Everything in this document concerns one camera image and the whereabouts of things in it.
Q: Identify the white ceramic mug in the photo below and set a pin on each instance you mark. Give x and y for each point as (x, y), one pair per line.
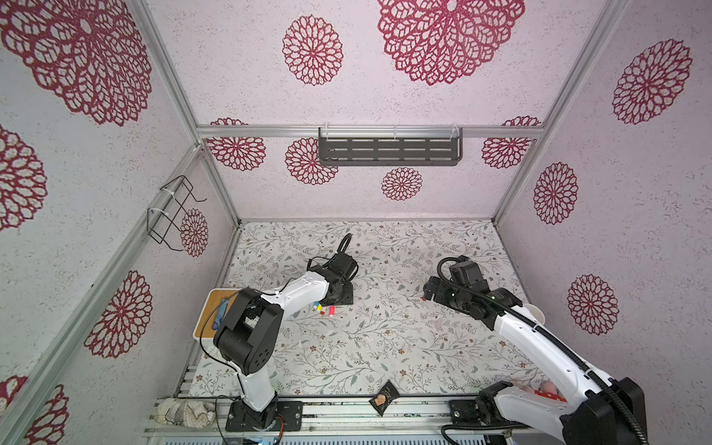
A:
(536, 313)

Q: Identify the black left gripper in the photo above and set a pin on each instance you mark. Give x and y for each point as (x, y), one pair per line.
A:
(348, 295)

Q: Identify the dark metal wall shelf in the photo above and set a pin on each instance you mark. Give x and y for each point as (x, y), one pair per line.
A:
(389, 151)

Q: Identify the white wooden tissue box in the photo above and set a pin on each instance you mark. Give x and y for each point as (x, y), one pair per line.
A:
(214, 309)

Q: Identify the pink plush toy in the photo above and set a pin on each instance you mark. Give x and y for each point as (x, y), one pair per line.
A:
(547, 389)

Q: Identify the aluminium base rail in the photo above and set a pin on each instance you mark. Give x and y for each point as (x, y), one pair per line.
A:
(326, 416)

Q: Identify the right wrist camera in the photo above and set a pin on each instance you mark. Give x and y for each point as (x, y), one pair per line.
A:
(466, 274)

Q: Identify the crumpled white cloth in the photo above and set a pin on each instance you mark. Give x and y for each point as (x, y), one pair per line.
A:
(185, 412)

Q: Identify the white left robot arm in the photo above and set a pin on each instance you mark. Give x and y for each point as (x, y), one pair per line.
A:
(247, 335)

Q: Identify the black wire wall rack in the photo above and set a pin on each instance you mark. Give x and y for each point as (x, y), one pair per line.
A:
(179, 224)

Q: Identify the black snack packet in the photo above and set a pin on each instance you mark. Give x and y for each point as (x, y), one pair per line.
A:
(384, 398)

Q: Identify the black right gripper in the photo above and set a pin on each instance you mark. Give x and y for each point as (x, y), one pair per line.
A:
(441, 286)

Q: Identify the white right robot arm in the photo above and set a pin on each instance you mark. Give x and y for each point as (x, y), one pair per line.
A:
(590, 407)

